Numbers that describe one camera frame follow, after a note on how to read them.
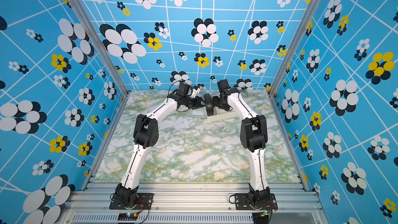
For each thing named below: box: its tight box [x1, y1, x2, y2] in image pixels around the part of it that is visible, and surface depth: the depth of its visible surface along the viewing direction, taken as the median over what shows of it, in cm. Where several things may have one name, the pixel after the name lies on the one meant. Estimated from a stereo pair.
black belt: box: [203, 92, 215, 117], surface depth 93 cm
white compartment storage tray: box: [205, 106, 242, 122], surface depth 101 cm
